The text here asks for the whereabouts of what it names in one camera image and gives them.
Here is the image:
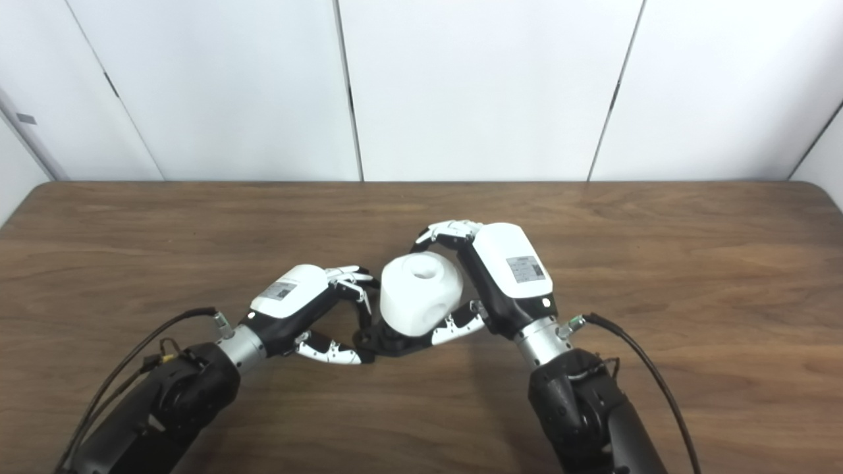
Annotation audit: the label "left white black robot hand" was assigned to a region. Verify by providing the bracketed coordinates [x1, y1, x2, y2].
[238, 264, 381, 366]

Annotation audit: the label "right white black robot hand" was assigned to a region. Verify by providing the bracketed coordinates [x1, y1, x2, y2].
[412, 220, 559, 348]

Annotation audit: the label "round white plastic piece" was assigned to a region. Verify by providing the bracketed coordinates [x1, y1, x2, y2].
[379, 251, 464, 334]

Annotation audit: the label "black plastic holder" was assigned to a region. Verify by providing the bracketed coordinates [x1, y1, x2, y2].
[354, 323, 439, 359]

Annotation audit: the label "thin right arm wires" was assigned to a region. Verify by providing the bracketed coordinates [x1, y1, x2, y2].
[570, 357, 621, 382]

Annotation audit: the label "thin arm wires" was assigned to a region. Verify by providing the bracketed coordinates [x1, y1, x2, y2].
[570, 357, 621, 382]
[138, 338, 192, 369]

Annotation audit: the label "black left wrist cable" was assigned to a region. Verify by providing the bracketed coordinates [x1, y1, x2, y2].
[54, 306, 236, 474]

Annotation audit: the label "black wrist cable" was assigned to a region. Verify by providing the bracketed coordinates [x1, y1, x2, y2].
[557, 312, 703, 474]
[54, 306, 236, 474]

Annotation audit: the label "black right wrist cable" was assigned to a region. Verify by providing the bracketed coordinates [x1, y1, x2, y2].
[557, 312, 703, 474]

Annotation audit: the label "thin left arm wires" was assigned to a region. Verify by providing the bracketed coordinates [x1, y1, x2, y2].
[138, 338, 192, 369]

